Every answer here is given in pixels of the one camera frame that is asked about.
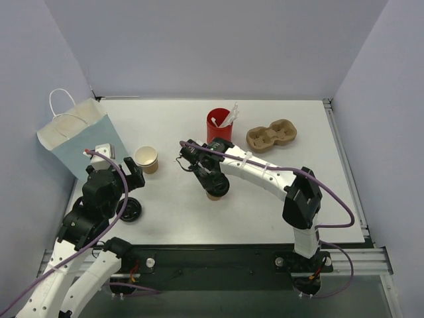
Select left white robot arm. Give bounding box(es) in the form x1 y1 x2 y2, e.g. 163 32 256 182
17 150 145 317

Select brown cardboard cup carrier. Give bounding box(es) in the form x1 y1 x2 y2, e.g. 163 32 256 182
246 119 297 153

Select stacked brown paper cups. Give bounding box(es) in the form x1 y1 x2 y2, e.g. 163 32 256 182
134 146 158 174

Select light blue paper bag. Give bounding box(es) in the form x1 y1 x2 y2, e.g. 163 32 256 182
36 98 129 180

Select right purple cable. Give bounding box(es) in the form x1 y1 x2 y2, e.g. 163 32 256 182
178 140 357 299

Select brown paper coffee cup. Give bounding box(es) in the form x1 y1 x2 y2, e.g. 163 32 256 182
206 191 221 201

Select stacked black cup lids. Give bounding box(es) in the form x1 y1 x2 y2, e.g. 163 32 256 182
120 197 142 223

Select red ribbed cylinder holder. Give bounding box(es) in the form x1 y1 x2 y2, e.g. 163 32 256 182
206 108 233 143

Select aluminium table frame rail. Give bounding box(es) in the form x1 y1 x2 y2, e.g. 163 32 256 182
323 97 395 276

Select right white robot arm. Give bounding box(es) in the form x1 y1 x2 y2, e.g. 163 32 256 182
180 138 322 270

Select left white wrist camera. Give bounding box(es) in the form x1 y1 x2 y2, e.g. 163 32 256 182
90 143 115 170

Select black plastic cup lid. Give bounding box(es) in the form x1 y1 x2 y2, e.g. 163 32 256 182
210 180 230 197

